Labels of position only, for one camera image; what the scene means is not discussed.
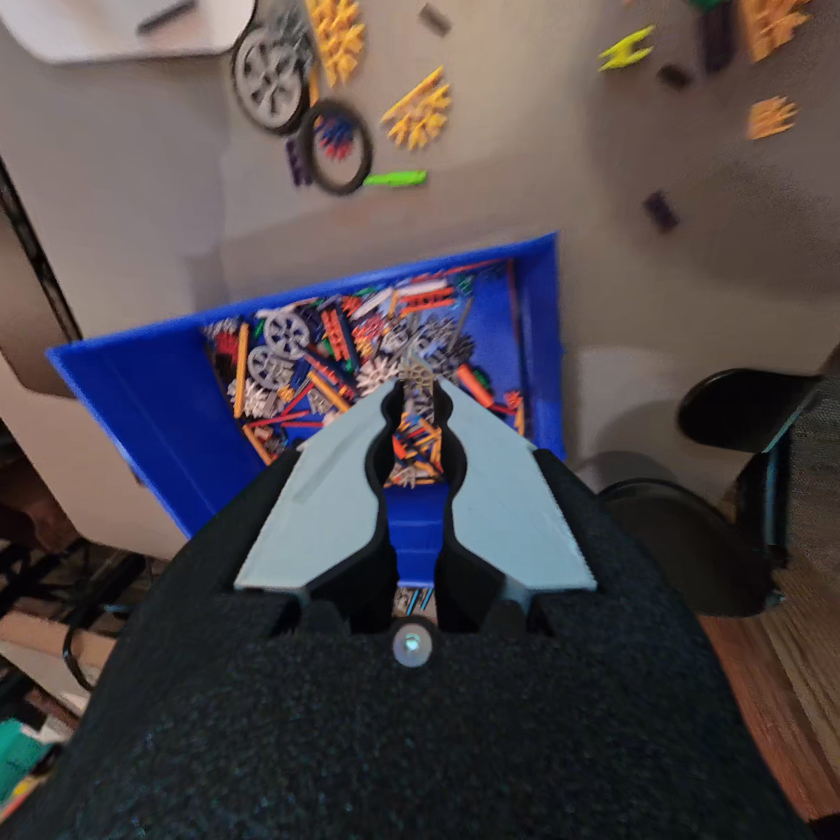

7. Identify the black rubber tire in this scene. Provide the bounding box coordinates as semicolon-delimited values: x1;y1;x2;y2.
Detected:
301;100;374;196

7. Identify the yellow half-round connector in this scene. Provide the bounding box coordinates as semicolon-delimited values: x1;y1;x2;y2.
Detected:
381;66;454;152
305;0;366;88

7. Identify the blue plastic bin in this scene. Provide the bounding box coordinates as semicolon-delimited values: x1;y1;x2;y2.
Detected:
46;231;565;588

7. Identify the small yellow fan connector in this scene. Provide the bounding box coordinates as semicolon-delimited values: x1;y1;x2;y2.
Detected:
746;96;799;140

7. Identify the teal object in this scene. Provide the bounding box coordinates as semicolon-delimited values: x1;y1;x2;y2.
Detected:
0;718;67;805

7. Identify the black office chair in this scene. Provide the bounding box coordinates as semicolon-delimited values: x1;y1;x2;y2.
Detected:
598;357;840;619

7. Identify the pile of construction toy pieces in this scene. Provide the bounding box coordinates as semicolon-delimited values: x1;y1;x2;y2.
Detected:
203;259;526;490

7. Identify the large yellow connector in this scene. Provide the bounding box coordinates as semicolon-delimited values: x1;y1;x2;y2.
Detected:
738;0;815;63

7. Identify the grey wheel with black tire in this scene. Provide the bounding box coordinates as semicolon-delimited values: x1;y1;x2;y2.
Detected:
231;26;311;135

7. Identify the yellow-green clip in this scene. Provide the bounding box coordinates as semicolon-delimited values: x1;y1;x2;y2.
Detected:
597;25;657;72

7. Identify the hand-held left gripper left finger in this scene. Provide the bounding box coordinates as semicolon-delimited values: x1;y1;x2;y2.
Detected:
234;379;403;631

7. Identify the black cable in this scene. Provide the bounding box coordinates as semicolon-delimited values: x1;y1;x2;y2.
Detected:
62;558;145;693

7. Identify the white stand base board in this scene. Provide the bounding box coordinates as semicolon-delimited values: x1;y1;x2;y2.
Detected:
0;0;257;64

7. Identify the small blue connector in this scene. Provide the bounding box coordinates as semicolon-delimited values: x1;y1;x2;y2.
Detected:
317;115;355;161

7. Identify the pale grey fan connector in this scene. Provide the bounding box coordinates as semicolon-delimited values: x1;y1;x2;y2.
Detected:
399;357;437;403

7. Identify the purple link with holes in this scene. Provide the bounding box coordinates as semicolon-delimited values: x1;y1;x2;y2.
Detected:
701;3;735;73

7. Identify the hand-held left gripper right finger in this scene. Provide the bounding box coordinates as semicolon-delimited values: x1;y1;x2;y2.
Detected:
432;379;598;630

